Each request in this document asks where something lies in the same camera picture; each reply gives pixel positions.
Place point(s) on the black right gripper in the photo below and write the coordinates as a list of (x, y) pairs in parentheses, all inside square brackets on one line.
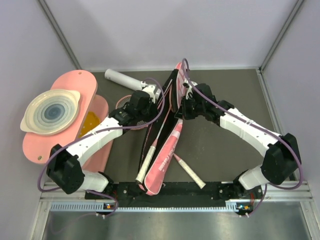
[(183, 111)]

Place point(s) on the pink racket cover bag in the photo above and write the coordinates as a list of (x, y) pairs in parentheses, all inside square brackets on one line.
[(170, 134)]

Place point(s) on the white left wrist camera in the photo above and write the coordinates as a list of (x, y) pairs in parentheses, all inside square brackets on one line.
[(152, 89)]

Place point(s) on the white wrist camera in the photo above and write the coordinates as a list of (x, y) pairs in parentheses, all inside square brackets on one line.
[(188, 90), (152, 89)]

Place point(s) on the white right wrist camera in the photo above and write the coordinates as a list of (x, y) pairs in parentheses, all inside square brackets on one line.
[(188, 90)]

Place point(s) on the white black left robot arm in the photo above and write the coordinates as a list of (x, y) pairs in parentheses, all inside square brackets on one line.
[(65, 165)]

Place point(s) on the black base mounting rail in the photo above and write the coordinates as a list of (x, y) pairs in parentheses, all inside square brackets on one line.
[(181, 194)]

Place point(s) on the yellow plastic plate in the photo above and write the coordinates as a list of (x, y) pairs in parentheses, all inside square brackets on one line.
[(91, 121)]

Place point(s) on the white shuttlecock tube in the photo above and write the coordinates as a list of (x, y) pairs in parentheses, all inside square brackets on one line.
[(124, 80)]

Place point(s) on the pink wooden shelf stand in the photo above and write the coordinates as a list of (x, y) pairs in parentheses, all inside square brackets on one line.
[(36, 148)]

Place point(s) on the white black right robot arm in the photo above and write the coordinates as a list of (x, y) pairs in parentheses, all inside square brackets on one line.
[(281, 156)]

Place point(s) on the aluminium frame rail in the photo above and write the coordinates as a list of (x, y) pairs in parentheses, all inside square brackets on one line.
[(215, 154)]

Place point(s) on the white blue ceramic dish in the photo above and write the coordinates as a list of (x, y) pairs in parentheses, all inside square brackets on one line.
[(51, 112)]

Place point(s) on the pink white badminton racket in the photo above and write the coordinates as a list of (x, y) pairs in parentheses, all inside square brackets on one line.
[(146, 162), (181, 162)]

